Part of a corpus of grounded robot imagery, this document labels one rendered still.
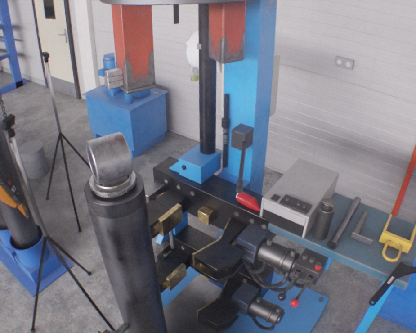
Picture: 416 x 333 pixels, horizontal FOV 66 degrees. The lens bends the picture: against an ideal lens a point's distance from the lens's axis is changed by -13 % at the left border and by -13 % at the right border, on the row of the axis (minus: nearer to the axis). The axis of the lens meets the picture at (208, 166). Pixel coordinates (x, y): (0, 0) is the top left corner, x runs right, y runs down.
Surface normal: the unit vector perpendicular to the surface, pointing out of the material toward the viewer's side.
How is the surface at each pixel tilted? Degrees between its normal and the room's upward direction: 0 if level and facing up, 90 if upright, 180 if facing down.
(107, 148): 31
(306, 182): 0
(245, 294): 0
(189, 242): 0
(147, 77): 90
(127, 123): 90
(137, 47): 90
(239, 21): 90
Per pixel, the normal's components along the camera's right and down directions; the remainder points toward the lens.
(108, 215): -0.01, 0.56
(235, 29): 0.53, 0.48
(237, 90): -0.59, 0.46
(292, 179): 0.00, -0.83
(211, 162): 0.80, 0.33
